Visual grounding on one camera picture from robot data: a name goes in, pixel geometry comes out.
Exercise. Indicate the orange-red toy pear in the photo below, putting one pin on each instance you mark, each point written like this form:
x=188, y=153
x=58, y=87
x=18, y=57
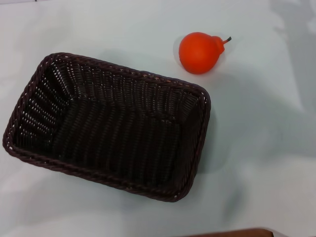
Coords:
x=197, y=55

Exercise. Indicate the brown wooden edge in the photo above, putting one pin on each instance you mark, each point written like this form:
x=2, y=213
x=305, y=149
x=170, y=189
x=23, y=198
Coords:
x=234, y=233

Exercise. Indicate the dark brown woven basket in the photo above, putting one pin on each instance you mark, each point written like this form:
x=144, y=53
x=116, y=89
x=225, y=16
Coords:
x=118, y=138

